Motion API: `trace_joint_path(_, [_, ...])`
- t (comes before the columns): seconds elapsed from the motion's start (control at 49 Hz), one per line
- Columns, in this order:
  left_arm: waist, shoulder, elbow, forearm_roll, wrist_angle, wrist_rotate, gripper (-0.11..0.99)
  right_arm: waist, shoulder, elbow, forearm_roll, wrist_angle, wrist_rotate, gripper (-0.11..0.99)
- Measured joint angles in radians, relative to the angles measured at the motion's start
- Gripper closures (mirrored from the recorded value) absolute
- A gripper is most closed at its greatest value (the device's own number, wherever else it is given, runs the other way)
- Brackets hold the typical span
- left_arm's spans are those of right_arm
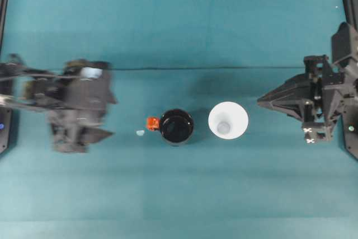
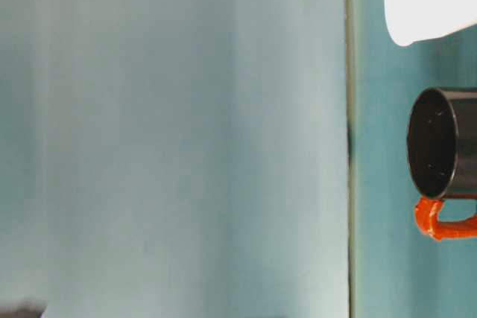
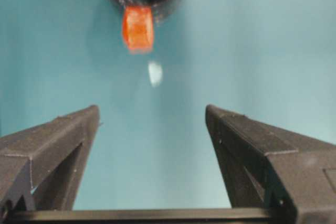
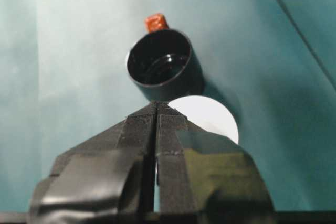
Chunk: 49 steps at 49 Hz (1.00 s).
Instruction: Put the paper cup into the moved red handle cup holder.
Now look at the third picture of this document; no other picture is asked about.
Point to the blue-green table cloth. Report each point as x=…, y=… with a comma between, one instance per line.
x=52, y=51

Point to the small white scrap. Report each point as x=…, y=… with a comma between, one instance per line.
x=155, y=73

